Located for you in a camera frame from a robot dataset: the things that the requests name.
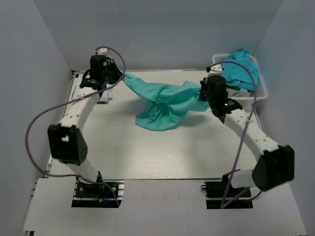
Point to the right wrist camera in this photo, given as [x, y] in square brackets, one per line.
[214, 69]

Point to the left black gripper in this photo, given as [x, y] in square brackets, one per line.
[114, 73]

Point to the grey shirt in basket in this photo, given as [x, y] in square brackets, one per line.
[237, 92]

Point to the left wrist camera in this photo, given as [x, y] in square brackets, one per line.
[102, 51]

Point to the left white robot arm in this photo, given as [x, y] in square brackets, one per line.
[65, 139]

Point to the white plastic basket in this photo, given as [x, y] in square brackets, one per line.
[260, 90]

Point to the green t shirt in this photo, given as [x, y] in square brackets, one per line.
[166, 104]

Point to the blue t shirt in basket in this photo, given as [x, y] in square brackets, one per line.
[235, 75]

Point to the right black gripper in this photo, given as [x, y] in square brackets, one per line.
[203, 91]

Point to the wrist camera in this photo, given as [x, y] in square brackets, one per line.
[214, 69]
[102, 51]

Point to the folded white t shirt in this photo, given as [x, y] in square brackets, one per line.
[106, 96]

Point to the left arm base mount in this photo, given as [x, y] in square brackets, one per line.
[98, 196]

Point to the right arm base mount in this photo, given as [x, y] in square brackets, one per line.
[214, 192]

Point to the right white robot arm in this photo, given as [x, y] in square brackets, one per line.
[274, 163]

